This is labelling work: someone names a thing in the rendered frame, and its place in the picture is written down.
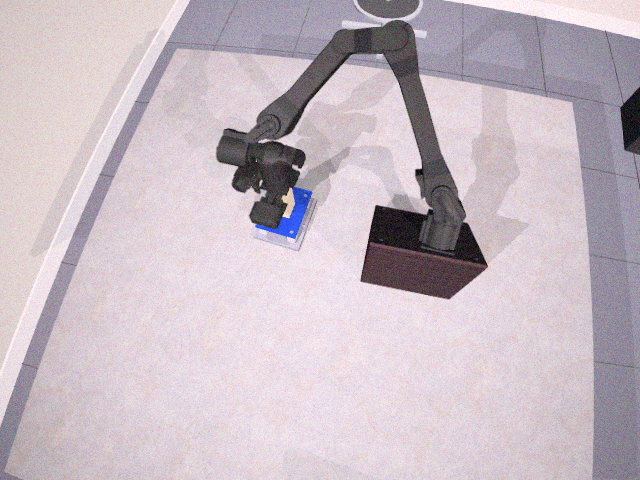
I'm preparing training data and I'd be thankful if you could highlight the blue board with square handle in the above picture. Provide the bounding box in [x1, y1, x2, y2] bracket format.
[255, 187, 312, 239]

